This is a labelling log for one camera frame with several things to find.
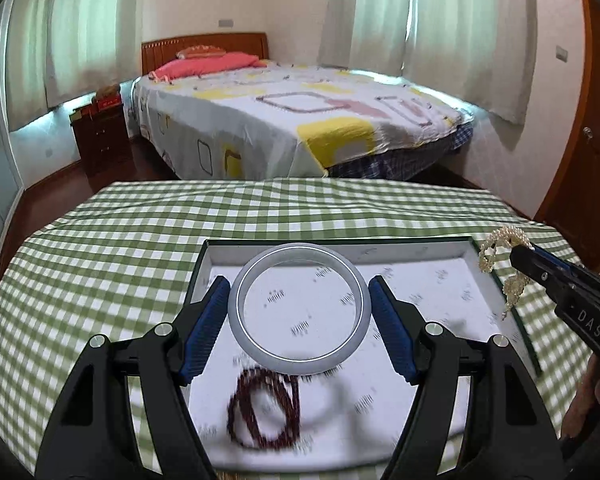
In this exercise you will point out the pale green window curtain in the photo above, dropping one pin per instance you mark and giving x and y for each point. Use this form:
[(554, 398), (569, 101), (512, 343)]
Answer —
[(470, 40), (365, 15), (80, 35)]

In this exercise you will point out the green checkered tablecloth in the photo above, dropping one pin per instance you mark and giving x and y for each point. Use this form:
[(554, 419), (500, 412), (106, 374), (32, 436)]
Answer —
[(105, 260)]

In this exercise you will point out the red pillow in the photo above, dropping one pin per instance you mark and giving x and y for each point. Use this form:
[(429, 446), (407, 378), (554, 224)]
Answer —
[(205, 64)]

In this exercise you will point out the red box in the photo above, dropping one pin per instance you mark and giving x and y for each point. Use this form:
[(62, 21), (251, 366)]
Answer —
[(107, 100)]

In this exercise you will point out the white tray box green rim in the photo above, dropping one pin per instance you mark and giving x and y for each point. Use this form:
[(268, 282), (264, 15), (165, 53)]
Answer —
[(430, 285)]

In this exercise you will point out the wall outlet plate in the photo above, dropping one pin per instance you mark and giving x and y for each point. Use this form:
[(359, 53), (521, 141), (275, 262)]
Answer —
[(225, 22)]

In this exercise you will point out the person's right hand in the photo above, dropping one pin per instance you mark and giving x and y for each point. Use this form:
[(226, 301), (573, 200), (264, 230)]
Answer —
[(595, 400)]

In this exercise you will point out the dark wooden nightstand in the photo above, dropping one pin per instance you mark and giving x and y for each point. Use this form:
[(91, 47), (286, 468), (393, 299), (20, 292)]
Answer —
[(102, 140)]

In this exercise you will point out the metal door knob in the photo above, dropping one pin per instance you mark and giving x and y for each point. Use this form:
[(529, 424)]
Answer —
[(587, 132)]

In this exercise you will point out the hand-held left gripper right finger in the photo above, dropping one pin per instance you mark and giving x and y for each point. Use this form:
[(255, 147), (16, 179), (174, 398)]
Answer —
[(392, 332)]

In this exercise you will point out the wooden bed headboard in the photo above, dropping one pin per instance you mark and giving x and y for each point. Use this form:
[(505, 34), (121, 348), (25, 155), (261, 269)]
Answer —
[(205, 40)]

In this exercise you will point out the small patterned pillow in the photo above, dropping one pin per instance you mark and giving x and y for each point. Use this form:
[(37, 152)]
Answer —
[(200, 51)]

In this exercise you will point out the brown wooden door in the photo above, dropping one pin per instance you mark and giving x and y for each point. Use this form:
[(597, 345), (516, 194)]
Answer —
[(580, 160)]

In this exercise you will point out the patterned white bedsheet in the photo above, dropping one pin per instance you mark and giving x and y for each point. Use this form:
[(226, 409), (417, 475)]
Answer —
[(260, 110)]

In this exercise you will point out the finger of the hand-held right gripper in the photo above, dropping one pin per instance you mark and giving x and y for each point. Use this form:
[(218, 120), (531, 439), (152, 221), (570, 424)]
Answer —
[(560, 259), (535, 267)]

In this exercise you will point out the white jade bangle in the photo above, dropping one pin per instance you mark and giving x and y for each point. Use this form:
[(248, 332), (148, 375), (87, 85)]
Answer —
[(300, 363)]

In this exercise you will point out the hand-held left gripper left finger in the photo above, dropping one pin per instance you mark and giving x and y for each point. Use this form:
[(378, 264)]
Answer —
[(206, 330)]

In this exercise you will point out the wall switch plate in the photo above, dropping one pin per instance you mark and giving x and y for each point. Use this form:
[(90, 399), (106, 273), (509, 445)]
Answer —
[(561, 53)]

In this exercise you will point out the blue plaid mattress cover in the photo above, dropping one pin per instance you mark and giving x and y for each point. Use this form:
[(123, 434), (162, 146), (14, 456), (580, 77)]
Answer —
[(405, 157)]

